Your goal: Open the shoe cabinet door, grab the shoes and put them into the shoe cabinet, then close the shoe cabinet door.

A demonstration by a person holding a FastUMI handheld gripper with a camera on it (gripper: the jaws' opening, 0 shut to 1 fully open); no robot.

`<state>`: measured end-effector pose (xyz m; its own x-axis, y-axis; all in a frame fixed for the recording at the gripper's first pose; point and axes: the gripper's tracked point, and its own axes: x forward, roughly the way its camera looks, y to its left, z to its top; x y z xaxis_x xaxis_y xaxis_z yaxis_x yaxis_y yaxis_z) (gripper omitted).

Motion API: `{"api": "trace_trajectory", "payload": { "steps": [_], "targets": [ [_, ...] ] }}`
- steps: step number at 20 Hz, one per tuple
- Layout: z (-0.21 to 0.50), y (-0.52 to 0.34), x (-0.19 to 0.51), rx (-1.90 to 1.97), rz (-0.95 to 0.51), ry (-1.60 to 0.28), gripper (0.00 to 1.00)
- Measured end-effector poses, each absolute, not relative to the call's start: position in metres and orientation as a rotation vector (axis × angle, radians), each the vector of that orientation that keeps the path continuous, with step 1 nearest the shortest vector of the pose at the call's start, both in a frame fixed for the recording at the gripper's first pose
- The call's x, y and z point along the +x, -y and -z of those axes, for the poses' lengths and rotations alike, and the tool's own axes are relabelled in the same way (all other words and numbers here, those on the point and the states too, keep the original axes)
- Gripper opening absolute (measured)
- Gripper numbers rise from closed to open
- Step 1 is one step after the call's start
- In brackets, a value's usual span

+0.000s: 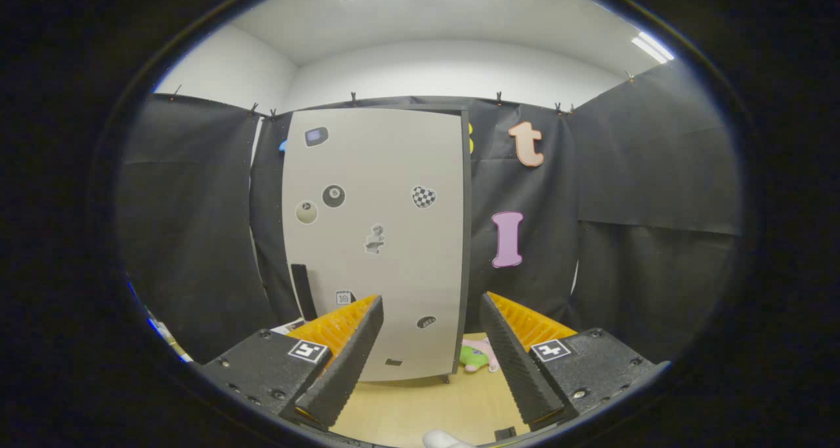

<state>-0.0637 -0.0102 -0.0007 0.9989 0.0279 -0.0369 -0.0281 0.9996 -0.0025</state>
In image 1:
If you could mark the grey shoe cabinet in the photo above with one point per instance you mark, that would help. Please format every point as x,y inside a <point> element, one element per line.
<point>467,238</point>

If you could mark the pink green plush toy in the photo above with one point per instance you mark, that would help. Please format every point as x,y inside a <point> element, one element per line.
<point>478,356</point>

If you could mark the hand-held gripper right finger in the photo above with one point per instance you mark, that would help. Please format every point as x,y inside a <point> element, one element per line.
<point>515,363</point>

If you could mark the white rounded object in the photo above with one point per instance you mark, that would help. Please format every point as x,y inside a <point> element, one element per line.
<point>447,440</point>

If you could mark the row of cloth clips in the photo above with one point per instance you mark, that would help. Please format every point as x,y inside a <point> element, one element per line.
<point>354,98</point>

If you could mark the white shoe cabinet door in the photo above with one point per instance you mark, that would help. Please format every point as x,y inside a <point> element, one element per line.
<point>387,166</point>

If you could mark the cluttered white side table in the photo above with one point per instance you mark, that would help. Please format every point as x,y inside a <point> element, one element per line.
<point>176,346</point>

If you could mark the small ceiling light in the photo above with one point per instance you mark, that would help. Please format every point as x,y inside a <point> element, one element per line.
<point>653,48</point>

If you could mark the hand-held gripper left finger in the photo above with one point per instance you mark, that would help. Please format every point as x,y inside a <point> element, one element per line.
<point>348,363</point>

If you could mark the black backdrop cloth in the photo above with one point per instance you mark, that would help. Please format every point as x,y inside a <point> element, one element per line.
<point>656,172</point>

